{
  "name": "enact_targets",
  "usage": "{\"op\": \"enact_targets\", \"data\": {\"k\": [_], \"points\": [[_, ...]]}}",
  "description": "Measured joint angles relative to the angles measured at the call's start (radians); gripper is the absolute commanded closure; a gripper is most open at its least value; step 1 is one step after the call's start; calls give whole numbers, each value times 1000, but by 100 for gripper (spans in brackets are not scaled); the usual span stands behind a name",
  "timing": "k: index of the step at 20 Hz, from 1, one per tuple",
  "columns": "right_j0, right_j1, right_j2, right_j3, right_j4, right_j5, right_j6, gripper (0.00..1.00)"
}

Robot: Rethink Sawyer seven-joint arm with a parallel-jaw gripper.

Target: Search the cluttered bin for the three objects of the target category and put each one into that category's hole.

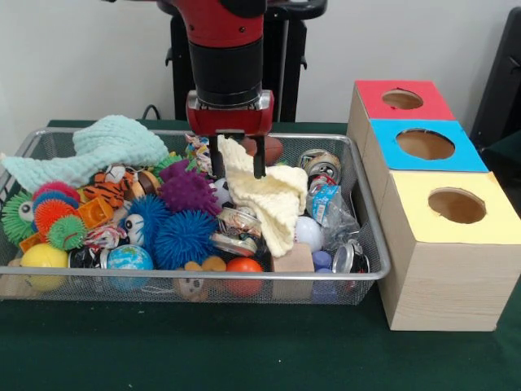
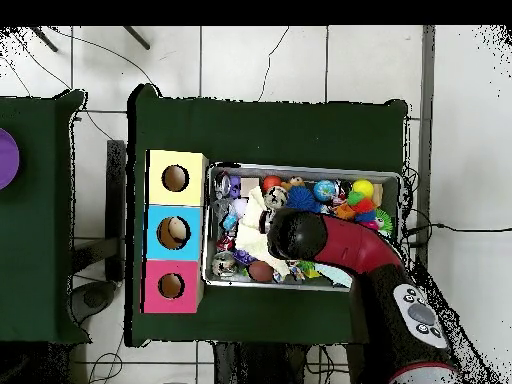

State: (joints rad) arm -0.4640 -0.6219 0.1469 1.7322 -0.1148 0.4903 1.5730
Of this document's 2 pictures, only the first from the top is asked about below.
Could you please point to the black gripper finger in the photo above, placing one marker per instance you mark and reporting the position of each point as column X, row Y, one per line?
column 215, row 159
column 259, row 163

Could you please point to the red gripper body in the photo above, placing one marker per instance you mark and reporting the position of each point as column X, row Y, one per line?
column 228, row 120

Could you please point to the brown teddy bear plush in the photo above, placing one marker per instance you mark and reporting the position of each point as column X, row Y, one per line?
column 213, row 264

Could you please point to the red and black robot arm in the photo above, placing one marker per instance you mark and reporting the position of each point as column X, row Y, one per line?
column 226, row 69

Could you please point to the wooden box with three holes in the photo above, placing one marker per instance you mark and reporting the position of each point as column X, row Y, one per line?
column 447, row 285

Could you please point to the brown toy football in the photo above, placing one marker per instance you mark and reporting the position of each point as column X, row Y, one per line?
column 273, row 150

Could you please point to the cream knitted cloth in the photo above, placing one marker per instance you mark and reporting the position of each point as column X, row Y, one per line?
column 268, row 195

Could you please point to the purple spiky toy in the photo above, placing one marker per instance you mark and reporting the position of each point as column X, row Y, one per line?
column 185, row 189

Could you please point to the blue spiky toy with eyes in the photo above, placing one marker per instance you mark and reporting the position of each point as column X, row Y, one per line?
column 148, row 212

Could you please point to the blue spiky ball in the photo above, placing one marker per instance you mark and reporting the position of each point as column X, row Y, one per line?
column 183, row 240

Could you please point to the mint green knitted cloth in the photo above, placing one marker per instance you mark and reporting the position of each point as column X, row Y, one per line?
column 114, row 142

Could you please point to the orange ball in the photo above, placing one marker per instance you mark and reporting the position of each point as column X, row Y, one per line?
column 244, row 265

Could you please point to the tiger plush toy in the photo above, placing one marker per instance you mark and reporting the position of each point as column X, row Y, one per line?
column 108, row 191

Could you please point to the globe print ball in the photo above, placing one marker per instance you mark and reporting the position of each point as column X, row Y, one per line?
column 130, row 258

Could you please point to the dark green tablecloth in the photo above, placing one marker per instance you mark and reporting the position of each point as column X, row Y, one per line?
column 244, row 354
column 506, row 159

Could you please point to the yellow ball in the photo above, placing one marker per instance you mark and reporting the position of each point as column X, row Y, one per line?
column 42, row 256

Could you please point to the black upright panel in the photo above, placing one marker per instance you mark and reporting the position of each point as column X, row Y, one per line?
column 504, row 81

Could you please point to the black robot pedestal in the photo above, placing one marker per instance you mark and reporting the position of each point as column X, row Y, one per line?
column 179, row 81

